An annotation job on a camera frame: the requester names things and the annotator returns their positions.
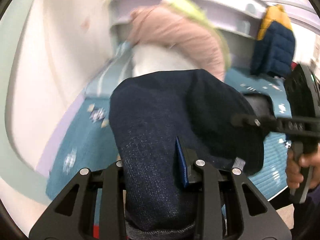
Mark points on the red object under bed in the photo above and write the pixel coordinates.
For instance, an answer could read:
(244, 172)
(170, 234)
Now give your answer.
(96, 231)

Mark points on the teal quilted bed sheet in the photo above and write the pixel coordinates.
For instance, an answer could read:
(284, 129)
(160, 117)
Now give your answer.
(91, 144)

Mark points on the yellow navy puffer jacket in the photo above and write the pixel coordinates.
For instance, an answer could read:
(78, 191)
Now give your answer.
(275, 44)

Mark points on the purple wall shelf unit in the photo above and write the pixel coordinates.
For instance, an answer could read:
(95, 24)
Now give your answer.
(239, 22)

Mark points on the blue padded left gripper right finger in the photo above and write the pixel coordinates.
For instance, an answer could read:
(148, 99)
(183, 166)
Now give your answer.
(229, 206)

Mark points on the pink quilt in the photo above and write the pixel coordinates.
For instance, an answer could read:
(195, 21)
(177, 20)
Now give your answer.
(162, 26)

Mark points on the person's right hand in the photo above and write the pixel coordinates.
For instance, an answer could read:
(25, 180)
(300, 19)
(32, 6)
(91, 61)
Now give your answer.
(294, 176)

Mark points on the dark denim shirt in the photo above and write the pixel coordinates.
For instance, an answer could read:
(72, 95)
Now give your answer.
(148, 114)

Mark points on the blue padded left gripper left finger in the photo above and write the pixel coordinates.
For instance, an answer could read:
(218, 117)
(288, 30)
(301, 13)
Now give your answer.
(71, 214)

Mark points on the green quilt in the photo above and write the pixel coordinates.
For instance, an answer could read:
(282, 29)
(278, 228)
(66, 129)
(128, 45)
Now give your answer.
(195, 13)

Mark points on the white pillow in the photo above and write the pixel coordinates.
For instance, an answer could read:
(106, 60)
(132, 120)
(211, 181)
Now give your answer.
(150, 58)

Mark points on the striped light blue blanket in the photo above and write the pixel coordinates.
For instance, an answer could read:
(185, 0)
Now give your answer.
(115, 71)

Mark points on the mint green bunk bed frame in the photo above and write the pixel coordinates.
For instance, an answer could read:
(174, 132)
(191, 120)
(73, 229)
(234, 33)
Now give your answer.
(30, 103)

